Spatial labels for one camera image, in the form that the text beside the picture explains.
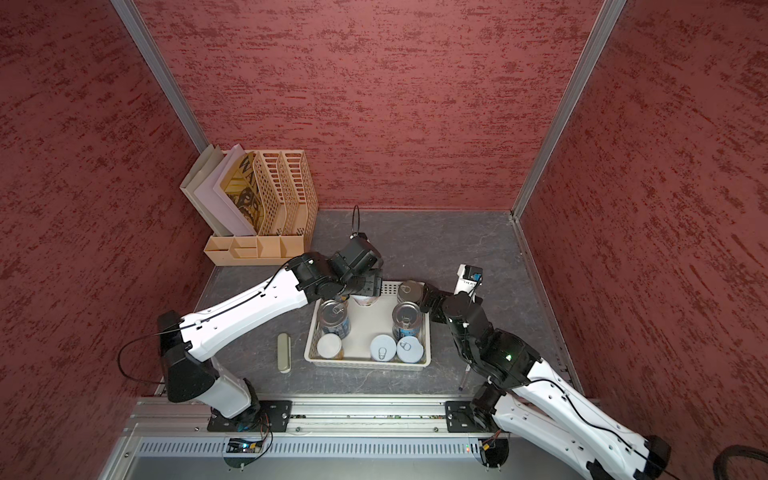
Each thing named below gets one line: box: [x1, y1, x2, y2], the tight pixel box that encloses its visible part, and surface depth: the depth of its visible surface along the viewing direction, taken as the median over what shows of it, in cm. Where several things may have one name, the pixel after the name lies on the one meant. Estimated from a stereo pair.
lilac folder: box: [194, 144, 257, 237], surface depth 94 cm
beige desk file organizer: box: [204, 150, 318, 267], surface depth 106 cm
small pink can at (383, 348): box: [370, 334, 397, 362], surface depth 81 cm
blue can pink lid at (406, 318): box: [392, 301, 422, 342], surface depth 83 cm
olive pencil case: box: [277, 332, 292, 374], surface depth 83 cm
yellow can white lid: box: [316, 333, 344, 360], surface depth 81 cm
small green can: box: [396, 335, 425, 364], surface depth 81 cm
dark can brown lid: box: [398, 280, 425, 303], surface depth 88 cm
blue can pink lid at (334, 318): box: [319, 299, 351, 340], surface depth 83 cm
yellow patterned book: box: [220, 151, 265, 234], surface depth 102 cm
